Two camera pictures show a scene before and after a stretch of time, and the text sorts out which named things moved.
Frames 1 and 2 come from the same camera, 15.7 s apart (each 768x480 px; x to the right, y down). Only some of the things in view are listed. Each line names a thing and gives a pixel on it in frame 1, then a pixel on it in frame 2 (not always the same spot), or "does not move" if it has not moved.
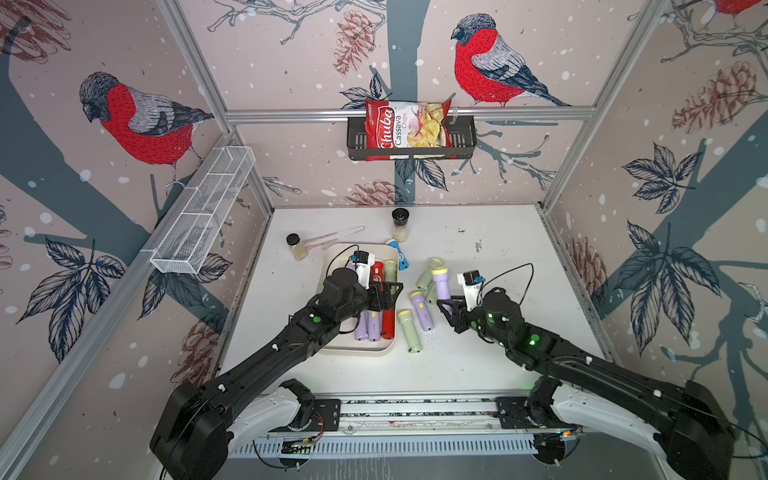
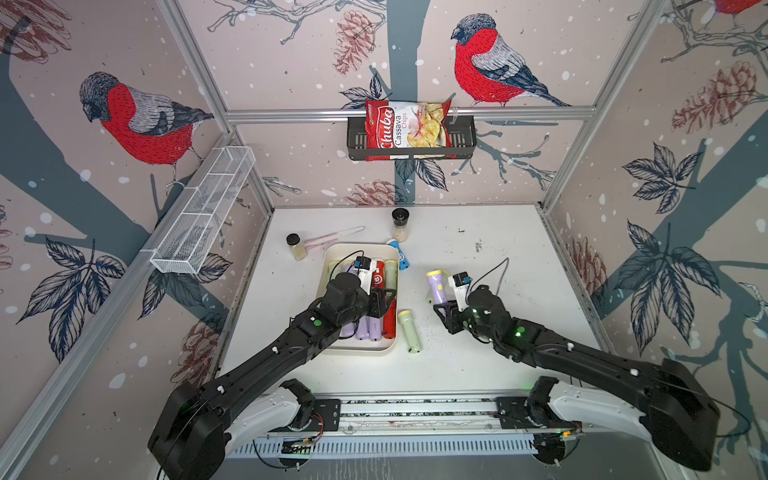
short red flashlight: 377,272 does not move
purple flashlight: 362,326 does not move
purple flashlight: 422,310 to 437,286
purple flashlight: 374,325 does not move
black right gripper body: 463,321 does not move
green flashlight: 425,277 to 336,269
